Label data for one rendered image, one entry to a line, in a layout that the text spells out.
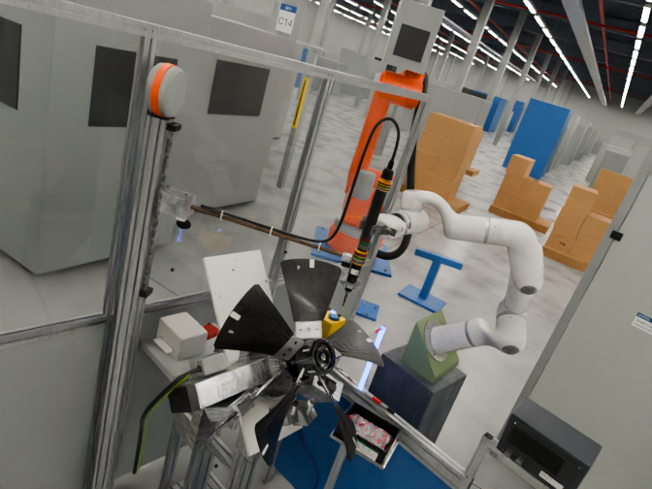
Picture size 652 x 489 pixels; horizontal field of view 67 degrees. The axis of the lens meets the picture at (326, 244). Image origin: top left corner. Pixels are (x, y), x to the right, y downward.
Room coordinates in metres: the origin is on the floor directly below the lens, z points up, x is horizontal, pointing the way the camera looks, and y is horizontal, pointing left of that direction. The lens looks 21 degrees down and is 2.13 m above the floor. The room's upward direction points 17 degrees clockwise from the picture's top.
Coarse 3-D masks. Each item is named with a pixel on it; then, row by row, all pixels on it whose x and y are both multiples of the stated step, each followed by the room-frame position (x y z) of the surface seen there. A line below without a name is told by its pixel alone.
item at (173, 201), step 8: (168, 184) 1.53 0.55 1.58; (160, 192) 1.49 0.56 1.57; (168, 192) 1.48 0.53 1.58; (176, 192) 1.50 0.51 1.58; (184, 192) 1.53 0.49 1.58; (160, 200) 1.49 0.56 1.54; (168, 200) 1.48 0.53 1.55; (176, 200) 1.48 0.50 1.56; (184, 200) 1.48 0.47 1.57; (192, 200) 1.51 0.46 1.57; (160, 208) 1.48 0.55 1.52; (168, 208) 1.48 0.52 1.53; (176, 208) 1.48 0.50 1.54; (184, 208) 1.48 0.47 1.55; (184, 216) 1.48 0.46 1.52
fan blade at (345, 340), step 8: (352, 320) 1.74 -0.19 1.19; (344, 328) 1.67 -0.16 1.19; (352, 328) 1.69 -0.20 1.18; (360, 328) 1.72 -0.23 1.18; (336, 336) 1.60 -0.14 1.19; (344, 336) 1.62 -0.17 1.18; (352, 336) 1.65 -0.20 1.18; (360, 336) 1.67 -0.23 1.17; (368, 336) 1.70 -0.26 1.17; (336, 344) 1.54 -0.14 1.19; (344, 344) 1.56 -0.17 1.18; (352, 344) 1.58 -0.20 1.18; (360, 344) 1.61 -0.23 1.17; (368, 344) 1.65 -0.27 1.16; (344, 352) 1.51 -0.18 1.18; (352, 352) 1.54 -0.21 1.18; (360, 352) 1.56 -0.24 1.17; (368, 352) 1.60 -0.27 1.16; (376, 352) 1.64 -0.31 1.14; (368, 360) 1.56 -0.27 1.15; (376, 360) 1.60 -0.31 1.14
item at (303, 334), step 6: (300, 324) 1.48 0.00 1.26; (306, 324) 1.48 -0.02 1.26; (312, 324) 1.49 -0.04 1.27; (318, 324) 1.49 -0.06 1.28; (300, 330) 1.47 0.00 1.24; (306, 330) 1.47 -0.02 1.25; (312, 330) 1.47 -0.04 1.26; (318, 330) 1.47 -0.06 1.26; (300, 336) 1.46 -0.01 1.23; (306, 336) 1.46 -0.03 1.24; (312, 336) 1.46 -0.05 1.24; (318, 336) 1.46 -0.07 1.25
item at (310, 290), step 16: (288, 272) 1.59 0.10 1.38; (304, 272) 1.61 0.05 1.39; (320, 272) 1.62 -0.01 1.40; (336, 272) 1.65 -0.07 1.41; (288, 288) 1.56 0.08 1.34; (304, 288) 1.56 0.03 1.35; (320, 288) 1.58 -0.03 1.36; (304, 304) 1.53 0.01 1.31; (320, 304) 1.53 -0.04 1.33; (304, 320) 1.49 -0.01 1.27
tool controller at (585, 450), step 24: (528, 408) 1.42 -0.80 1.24; (504, 432) 1.41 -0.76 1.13; (528, 432) 1.35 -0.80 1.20; (552, 432) 1.34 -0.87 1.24; (576, 432) 1.36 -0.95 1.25; (528, 456) 1.35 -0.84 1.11; (552, 456) 1.30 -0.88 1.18; (576, 456) 1.27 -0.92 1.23; (552, 480) 1.30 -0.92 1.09; (576, 480) 1.26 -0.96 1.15
